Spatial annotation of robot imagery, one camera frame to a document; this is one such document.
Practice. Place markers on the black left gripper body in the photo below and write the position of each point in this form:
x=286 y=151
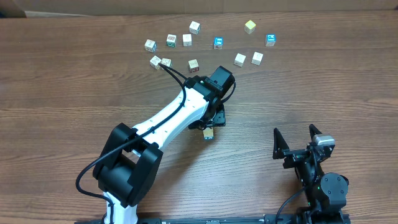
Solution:
x=218 y=118

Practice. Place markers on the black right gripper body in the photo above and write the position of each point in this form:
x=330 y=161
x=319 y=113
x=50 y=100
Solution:
x=298 y=155

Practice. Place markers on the ice cream picture block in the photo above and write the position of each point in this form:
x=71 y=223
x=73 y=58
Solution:
x=187 y=40

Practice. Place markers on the green letter B block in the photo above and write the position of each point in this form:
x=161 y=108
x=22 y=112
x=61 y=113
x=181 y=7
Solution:
x=171 y=40

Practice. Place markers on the car picture wooden block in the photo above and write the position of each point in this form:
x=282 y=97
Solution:
x=150 y=45

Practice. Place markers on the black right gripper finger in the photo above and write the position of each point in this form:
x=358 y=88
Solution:
x=313 y=131
x=280 y=145

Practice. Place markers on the red letter E block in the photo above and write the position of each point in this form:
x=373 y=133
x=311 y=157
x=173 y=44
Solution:
x=193 y=65

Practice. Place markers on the far white wooden block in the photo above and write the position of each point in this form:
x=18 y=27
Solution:
x=194 y=27

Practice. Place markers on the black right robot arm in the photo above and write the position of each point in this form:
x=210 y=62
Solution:
x=325 y=192

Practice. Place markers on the red side picture block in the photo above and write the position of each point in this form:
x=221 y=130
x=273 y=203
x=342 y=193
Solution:
x=257 y=58

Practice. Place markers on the yellow top wooden block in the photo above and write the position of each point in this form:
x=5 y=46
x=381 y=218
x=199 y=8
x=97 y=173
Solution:
x=249 y=27

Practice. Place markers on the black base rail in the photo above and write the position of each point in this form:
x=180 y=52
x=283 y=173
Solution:
x=266 y=219

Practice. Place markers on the yellow side picture block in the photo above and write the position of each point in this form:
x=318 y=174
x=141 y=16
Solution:
x=155 y=61

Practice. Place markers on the green side violin block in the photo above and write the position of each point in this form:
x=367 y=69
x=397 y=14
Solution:
x=239 y=60

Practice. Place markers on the yellow letter K block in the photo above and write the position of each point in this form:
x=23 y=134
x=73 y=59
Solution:
x=208 y=132

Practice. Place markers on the blue top far block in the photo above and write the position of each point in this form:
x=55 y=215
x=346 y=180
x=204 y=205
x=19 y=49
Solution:
x=270 y=40

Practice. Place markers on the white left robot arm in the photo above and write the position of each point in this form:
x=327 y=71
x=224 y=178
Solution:
x=131 y=157

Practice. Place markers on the blue top picture block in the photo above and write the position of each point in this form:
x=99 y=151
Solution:
x=218 y=43

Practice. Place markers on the plain white wooden block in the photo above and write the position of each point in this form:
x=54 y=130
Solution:
x=167 y=62

